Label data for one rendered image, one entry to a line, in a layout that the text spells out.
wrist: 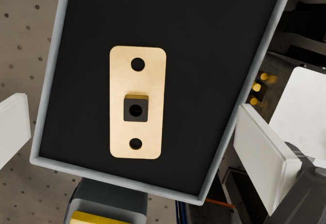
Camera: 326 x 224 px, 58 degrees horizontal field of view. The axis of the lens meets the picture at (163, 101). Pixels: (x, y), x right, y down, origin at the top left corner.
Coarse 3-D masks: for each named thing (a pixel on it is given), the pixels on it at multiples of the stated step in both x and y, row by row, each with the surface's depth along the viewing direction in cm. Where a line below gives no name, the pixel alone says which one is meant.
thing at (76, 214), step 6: (72, 216) 25; (78, 216) 25; (84, 216) 25; (90, 216) 25; (96, 216) 25; (72, 222) 25; (78, 222) 25; (84, 222) 25; (90, 222) 25; (96, 222) 25; (102, 222) 25; (108, 222) 25; (114, 222) 25; (120, 222) 26
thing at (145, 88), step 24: (120, 48) 20; (144, 48) 20; (120, 72) 20; (144, 72) 20; (120, 96) 21; (144, 96) 20; (120, 120) 21; (144, 120) 20; (120, 144) 22; (144, 144) 22
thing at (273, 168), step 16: (240, 112) 18; (256, 112) 17; (240, 128) 18; (256, 128) 15; (240, 144) 17; (256, 144) 15; (272, 144) 13; (256, 160) 15; (272, 160) 13; (288, 160) 12; (256, 176) 14; (272, 176) 13; (288, 176) 12; (272, 192) 13; (272, 208) 12
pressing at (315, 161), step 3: (306, 156) 41; (309, 159) 41; (312, 159) 41; (315, 159) 41; (318, 159) 41; (312, 162) 41; (315, 162) 41; (318, 162) 41; (321, 162) 41; (324, 162) 41; (315, 165) 41; (318, 165) 41; (321, 165) 41; (324, 165) 41; (267, 216) 45; (267, 219) 45; (264, 222) 46
